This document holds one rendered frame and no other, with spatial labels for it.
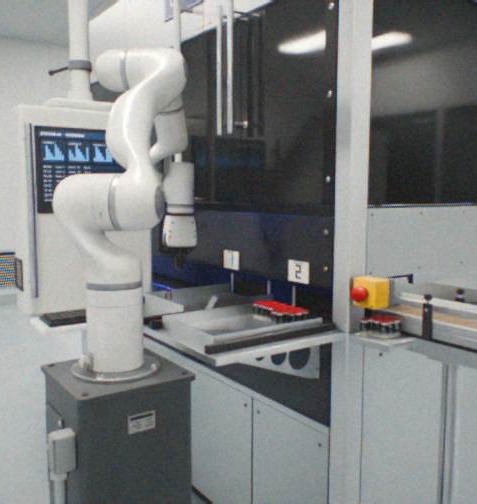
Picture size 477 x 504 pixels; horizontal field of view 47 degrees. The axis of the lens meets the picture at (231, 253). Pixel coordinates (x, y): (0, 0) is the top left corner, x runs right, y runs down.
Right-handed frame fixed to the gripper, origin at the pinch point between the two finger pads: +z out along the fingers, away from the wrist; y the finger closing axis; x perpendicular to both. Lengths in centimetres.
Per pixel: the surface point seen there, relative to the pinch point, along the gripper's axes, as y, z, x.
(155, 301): 6.9, 12.6, -3.4
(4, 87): 19, -143, -504
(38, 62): -18, -176, -510
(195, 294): -11.2, 12.9, -13.8
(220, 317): -4.5, 13.7, 21.7
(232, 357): 8, 16, 54
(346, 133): -26, -37, 49
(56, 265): 32, 5, -44
